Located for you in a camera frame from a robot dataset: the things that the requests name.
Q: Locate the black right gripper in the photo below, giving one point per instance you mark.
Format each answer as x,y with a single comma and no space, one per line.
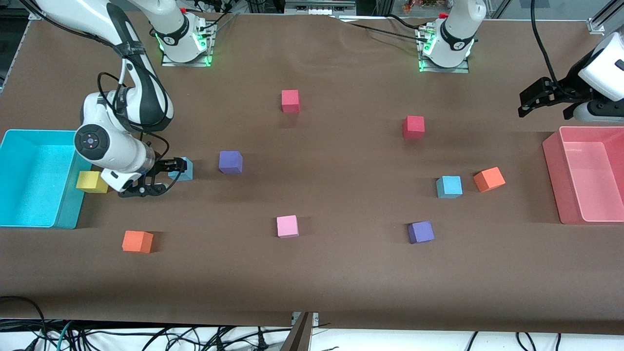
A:
161,167

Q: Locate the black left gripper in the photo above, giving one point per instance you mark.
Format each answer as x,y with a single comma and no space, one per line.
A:
564,89

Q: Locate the light blue foam block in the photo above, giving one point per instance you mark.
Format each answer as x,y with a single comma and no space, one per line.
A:
449,187
185,174

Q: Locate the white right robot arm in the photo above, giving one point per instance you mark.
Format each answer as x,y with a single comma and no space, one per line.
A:
112,148

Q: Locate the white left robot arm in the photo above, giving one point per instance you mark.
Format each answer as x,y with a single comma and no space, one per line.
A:
456,44

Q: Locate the purple foam block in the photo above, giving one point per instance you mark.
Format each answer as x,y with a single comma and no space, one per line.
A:
420,233
230,163

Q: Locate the orange foam block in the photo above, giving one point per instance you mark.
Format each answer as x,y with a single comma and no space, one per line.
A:
489,180
136,242

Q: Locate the yellow foam block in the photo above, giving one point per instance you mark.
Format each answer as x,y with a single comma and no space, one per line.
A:
87,181

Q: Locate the pink plastic bin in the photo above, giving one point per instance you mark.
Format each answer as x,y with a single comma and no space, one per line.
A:
590,180

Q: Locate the cyan plastic bin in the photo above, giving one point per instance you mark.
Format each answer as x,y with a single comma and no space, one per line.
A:
34,180

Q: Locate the pink foam block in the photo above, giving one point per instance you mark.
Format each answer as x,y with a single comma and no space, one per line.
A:
287,226

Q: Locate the red foam block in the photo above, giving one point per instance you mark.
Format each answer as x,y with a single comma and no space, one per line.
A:
413,126
290,101

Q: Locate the brown table cover sheet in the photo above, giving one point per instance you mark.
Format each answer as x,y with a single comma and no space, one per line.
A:
341,273

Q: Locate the dark brown angled bar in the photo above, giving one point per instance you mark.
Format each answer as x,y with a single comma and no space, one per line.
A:
298,339

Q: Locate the aluminium corner bracket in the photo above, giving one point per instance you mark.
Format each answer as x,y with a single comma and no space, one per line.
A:
598,25
38,13

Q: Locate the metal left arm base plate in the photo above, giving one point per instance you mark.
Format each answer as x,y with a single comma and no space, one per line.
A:
446,69

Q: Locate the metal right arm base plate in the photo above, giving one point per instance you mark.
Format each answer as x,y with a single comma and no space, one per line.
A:
187,62

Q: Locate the grey metal bracket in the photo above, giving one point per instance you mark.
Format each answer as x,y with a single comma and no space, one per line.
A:
314,318

